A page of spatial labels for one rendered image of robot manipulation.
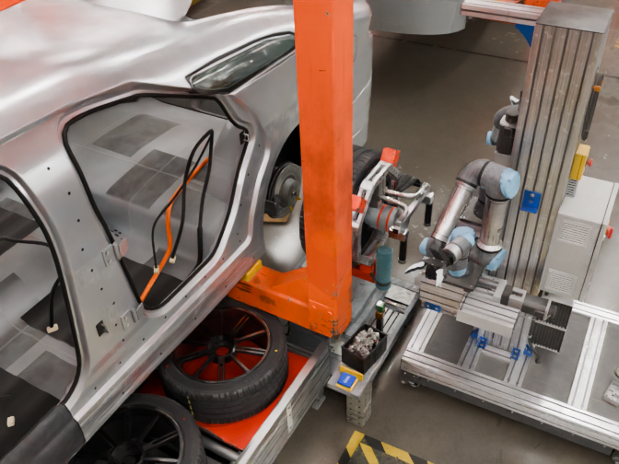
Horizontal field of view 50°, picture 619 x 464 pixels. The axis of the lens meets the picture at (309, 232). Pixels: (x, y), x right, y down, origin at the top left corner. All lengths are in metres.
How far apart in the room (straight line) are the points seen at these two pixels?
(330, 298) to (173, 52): 1.31
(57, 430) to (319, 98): 1.58
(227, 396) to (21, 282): 1.12
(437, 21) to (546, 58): 3.04
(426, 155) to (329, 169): 3.00
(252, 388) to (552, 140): 1.74
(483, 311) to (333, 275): 0.73
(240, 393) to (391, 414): 0.91
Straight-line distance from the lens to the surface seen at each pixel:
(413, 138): 5.87
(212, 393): 3.26
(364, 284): 4.08
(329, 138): 2.63
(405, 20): 5.75
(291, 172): 3.76
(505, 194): 2.91
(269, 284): 3.45
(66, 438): 2.79
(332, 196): 2.78
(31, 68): 2.60
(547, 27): 2.79
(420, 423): 3.74
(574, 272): 3.30
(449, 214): 2.95
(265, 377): 3.28
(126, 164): 3.86
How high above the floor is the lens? 3.06
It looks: 39 degrees down
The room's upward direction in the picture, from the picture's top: 3 degrees counter-clockwise
